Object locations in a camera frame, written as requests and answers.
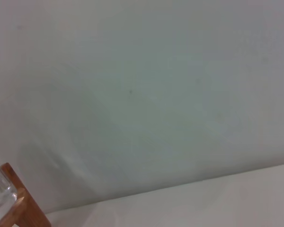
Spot wooden dispenser stand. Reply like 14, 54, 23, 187
0, 162, 52, 227

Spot clear glass water dispenser jar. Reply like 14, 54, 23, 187
0, 156, 18, 223

